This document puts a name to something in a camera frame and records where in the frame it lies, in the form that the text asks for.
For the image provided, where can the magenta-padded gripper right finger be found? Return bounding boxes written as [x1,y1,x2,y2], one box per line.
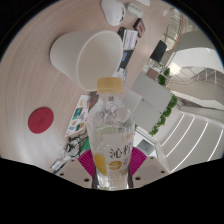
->
[129,147,170,189]

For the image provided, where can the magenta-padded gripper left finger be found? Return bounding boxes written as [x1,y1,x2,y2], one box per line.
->
[54,148,98,189]

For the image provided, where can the clear yellow-capped drink bottle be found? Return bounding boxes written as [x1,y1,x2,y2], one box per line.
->
[85,77,136,191]

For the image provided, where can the ceiling light strips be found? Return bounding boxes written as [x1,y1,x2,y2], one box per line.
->
[164,113,224,169]

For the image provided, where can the colourful sticker sheet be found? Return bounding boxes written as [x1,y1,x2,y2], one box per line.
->
[64,94,93,138]

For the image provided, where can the green plants on cabinet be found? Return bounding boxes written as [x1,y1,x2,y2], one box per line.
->
[148,94,178,137]

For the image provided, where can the flat round red coaster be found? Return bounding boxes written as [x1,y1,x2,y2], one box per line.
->
[27,106,55,135]

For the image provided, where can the printed brochure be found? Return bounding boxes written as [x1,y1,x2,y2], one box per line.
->
[85,68,128,113]

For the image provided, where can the brown planter with plants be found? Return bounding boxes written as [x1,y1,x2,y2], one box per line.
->
[146,67,171,86]

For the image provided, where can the black folder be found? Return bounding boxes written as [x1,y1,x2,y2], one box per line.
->
[117,26,138,71]

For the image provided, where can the white mug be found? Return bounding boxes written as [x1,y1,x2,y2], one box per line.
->
[49,30,124,93]

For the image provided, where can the white card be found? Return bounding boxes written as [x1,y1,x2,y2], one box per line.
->
[122,29,138,51]

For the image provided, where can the small red black box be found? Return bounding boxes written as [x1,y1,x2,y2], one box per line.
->
[132,17,147,38]

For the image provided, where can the small grey oval device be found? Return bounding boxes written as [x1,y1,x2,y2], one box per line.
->
[125,2,144,18]

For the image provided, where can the white computer mouse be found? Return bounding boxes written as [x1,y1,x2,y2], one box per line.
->
[100,0,127,27]

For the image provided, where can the black cables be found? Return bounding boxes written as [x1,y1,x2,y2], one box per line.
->
[49,131,91,174]

